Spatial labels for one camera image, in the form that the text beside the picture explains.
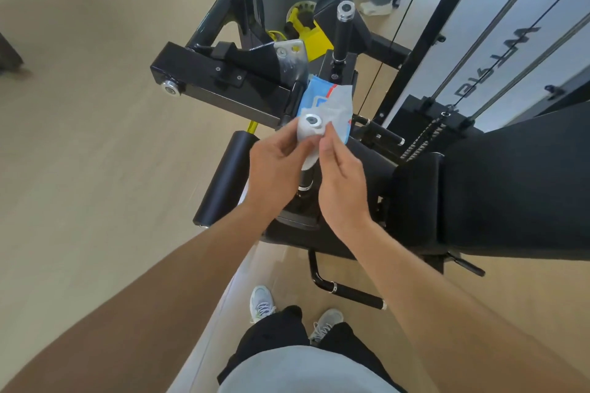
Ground person's right hand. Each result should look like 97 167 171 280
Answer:
318 123 375 241

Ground person's left hand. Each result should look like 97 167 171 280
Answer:
243 117 322 217

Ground blue white wet wipes packet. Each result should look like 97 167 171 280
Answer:
296 75 354 171

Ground person's left forearm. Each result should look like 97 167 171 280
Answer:
0 201 277 393

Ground person's right forearm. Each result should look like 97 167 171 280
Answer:
341 218 590 393

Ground black foam roller pad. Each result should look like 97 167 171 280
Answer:
193 130 260 228

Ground black gym exercise machine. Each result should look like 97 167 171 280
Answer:
150 0 413 241

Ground yellow adjustment lever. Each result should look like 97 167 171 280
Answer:
267 1 334 63

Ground black curved foot bar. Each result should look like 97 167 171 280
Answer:
308 249 387 311

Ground person's white left sneaker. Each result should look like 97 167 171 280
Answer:
249 286 276 324

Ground person's grey right sneaker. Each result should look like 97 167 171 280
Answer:
308 308 344 346

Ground black padded machine seat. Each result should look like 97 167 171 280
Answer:
263 100 590 264

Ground person's black trousers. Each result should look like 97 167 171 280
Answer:
217 305 408 393

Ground person's grey shirt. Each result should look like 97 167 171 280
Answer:
218 345 399 393

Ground black chrome-tipped handle bar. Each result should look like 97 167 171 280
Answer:
333 0 356 64

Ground black steel cable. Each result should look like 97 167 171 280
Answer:
357 0 441 117

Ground black weight stack frame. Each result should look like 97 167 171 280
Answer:
369 0 590 163

